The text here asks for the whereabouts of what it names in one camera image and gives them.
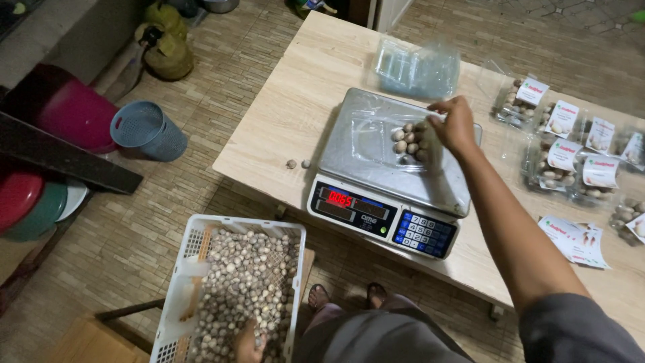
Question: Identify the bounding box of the person's right hand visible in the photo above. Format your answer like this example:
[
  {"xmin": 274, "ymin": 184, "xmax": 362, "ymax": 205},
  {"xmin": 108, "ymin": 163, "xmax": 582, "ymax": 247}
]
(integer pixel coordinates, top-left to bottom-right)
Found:
[{"xmin": 427, "ymin": 96, "xmax": 478, "ymax": 158}]

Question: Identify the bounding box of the person's left hand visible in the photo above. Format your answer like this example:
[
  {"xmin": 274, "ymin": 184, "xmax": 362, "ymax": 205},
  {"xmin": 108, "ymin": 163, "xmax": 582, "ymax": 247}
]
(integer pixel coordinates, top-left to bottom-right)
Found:
[{"xmin": 233, "ymin": 319, "xmax": 268, "ymax": 363}]

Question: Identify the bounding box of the clear plastic clamshell container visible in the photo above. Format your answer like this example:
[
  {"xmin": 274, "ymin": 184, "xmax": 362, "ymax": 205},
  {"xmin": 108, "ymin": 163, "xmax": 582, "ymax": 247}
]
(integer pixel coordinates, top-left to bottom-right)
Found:
[{"xmin": 348, "ymin": 93, "xmax": 449, "ymax": 173}]

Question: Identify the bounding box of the bag of empty clear containers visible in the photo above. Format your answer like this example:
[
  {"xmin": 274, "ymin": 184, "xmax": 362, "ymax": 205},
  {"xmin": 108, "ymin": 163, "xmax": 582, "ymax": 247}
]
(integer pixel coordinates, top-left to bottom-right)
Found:
[{"xmin": 370, "ymin": 35, "xmax": 462, "ymax": 100}]

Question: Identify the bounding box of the small batch of brown mushrooms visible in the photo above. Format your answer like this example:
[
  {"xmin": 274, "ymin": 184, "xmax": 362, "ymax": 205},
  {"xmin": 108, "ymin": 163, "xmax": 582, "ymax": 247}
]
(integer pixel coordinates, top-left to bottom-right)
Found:
[{"xmin": 391, "ymin": 121, "xmax": 435, "ymax": 165}]

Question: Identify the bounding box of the large pile of loose mushrooms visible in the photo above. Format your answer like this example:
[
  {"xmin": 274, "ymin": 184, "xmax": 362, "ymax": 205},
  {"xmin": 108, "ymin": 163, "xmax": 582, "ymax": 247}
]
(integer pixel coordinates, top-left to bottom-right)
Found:
[{"xmin": 189, "ymin": 229, "xmax": 301, "ymax": 363}]

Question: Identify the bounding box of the person's left foot in sandal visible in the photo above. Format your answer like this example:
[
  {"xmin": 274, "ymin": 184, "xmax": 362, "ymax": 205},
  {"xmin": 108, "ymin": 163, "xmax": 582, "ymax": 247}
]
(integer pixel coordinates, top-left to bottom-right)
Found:
[{"xmin": 307, "ymin": 283, "xmax": 332, "ymax": 311}]

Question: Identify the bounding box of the person's foot in sandal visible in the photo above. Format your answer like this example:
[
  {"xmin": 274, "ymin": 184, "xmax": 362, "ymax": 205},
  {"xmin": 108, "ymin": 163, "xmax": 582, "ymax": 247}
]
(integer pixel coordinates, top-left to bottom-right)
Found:
[
  {"xmin": 365, "ymin": 282, "xmax": 389, "ymax": 309},
  {"xmin": 307, "ymin": 283, "xmax": 332, "ymax": 311}
]

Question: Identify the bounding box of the white plastic crate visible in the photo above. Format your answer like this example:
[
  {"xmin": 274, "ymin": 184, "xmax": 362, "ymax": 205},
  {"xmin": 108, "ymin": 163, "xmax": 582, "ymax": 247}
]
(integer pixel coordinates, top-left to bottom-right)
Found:
[{"xmin": 149, "ymin": 214, "xmax": 307, "ymax": 363}]

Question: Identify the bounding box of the person's grey clothing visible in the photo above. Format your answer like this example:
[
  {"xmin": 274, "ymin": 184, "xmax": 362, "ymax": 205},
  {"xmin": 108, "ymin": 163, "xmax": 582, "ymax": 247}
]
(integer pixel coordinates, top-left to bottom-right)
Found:
[{"xmin": 295, "ymin": 292, "xmax": 645, "ymax": 363}]

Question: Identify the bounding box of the person's right foot in sandal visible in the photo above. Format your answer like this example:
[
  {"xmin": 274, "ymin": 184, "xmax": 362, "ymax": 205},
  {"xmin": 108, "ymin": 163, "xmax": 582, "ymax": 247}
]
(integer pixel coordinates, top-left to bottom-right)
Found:
[{"xmin": 365, "ymin": 282, "xmax": 389, "ymax": 309}]

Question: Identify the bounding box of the grey digital weighing scale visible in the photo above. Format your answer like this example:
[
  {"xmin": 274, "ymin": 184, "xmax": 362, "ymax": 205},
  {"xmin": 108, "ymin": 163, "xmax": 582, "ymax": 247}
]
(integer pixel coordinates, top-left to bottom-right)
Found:
[{"xmin": 306, "ymin": 87, "xmax": 483, "ymax": 261}]

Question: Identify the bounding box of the group of labelled mushroom packs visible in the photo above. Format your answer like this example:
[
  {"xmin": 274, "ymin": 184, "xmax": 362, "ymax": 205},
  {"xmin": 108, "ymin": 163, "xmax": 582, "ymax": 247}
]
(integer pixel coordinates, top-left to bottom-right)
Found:
[{"xmin": 491, "ymin": 76, "xmax": 645, "ymax": 207}]

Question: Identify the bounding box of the stack of white paper labels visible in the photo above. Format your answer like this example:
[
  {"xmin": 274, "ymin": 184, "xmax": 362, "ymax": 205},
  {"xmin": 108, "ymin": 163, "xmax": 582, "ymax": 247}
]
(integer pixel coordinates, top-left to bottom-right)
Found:
[{"xmin": 537, "ymin": 215, "xmax": 612, "ymax": 270}]

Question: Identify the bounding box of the white plastic basin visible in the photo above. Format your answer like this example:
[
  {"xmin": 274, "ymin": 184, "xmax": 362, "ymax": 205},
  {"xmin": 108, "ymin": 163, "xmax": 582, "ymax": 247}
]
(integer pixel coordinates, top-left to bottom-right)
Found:
[{"xmin": 55, "ymin": 179, "xmax": 90, "ymax": 223}]

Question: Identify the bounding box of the blue perforated plastic basket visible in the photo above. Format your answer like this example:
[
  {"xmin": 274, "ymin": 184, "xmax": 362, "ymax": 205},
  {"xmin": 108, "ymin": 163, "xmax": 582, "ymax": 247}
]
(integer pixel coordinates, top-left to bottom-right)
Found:
[{"xmin": 110, "ymin": 100, "xmax": 188, "ymax": 163}]

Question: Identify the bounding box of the metal pot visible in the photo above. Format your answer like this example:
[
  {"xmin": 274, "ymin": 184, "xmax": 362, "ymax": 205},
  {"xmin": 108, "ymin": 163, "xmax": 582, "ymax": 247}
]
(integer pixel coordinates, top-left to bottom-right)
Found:
[{"xmin": 202, "ymin": 0, "xmax": 241, "ymax": 14}]

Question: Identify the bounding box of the green plastic basin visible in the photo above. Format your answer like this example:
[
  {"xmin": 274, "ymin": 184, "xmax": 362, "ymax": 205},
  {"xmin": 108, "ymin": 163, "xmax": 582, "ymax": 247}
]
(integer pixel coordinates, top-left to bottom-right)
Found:
[{"xmin": 5, "ymin": 181, "xmax": 69, "ymax": 242}]

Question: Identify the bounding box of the dark wooden plank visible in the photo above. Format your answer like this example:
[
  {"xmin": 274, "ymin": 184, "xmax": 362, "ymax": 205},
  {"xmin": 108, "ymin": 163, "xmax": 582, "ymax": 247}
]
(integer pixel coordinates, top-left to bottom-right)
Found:
[{"xmin": 0, "ymin": 111, "xmax": 144, "ymax": 196}]

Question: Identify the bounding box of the green gas cylinder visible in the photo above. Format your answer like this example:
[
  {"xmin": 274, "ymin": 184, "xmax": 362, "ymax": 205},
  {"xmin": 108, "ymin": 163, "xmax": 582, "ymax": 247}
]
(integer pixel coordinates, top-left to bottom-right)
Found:
[
  {"xmin": 146, "ymin": 0, "xmax": 188, "ymax": 41},
  {"xmin": 135, "ymin": 23, "xmax": 195, "ymax": 81}
]

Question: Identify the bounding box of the red plastic basin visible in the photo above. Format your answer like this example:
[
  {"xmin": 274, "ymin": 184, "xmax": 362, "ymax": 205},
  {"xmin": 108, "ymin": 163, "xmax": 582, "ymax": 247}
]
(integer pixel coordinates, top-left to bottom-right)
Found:
[{"xmin": 0, "ymin": 171, "xmax": 45, "ymax": 235}]

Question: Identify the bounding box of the magenta plastic bucket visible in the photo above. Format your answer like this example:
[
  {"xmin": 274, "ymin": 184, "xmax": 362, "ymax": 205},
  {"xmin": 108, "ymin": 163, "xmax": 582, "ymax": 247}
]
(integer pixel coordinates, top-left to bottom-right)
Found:
[{"xmin": 2, "ymin": 63, "xmax": 122, "ymax": 154}]

